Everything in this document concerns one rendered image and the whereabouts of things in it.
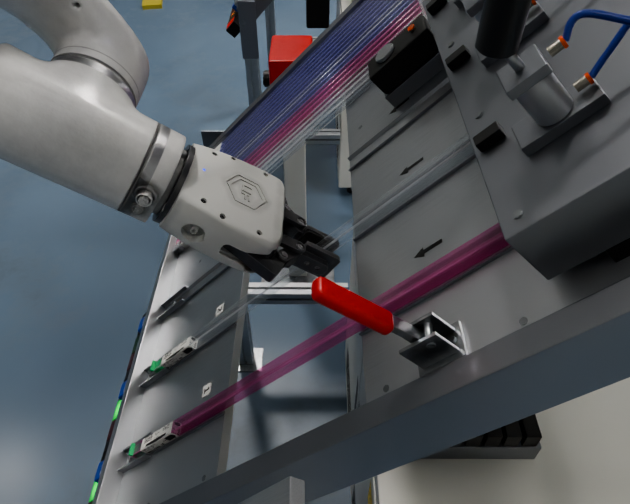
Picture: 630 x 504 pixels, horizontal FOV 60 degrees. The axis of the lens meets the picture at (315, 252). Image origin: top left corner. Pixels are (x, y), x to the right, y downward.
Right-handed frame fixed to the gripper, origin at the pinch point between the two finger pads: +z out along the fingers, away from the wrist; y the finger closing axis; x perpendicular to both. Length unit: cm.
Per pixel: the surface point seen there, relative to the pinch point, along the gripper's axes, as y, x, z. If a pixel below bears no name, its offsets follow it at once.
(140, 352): 3.4, 31.8, -6.7
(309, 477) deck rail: -21.0, 3.3, 1.8
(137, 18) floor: 297, 141, -37
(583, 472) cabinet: -8, 8, 49
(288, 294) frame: 49, 57, 30
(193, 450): -14.3, 18.0, -2.3
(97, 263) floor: 90, 121, -8
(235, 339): -3.2, 13.5, -1.3
